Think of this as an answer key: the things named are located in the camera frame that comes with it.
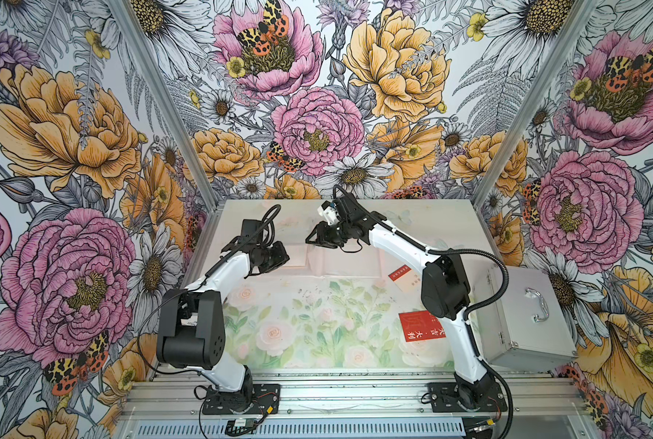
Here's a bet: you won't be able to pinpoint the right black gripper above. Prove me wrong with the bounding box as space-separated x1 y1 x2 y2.
304 218 353 251

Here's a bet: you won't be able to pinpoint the pink elephant photo album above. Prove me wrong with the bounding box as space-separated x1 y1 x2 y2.
268 243 404 279

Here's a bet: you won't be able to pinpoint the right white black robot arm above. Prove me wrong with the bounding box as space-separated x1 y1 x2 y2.
305 193 495 411

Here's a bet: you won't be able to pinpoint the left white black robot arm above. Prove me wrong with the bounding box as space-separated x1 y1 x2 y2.
156 219 289 413

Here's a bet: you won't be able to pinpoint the red and pink card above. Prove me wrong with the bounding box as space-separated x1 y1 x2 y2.
389 265 421 294

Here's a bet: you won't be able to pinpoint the red card gold characters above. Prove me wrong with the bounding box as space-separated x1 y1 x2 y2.
399 311 446 343

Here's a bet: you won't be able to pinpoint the silver aluminium case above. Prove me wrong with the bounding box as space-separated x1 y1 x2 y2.
474 267 577 372

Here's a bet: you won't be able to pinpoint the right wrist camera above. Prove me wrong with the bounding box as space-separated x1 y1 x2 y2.
317 201 340 227

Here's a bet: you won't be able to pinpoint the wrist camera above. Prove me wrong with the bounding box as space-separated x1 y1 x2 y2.
240 219 274 246
317 201 340 227

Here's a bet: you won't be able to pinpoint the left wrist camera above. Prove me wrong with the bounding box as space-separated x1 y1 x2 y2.
240 219 274 246

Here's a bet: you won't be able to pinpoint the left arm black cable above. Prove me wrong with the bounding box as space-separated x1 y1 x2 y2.
136 204 282 377

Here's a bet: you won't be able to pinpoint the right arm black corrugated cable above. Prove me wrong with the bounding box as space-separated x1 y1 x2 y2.
331 184 517 439

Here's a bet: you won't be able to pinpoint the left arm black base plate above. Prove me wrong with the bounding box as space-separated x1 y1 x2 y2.
200 383 282 416

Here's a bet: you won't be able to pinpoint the aluminium front rail frame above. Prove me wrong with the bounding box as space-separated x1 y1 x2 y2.
115 369 601 438

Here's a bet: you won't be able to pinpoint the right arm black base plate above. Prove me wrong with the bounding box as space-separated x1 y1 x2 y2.
424 382 508 414

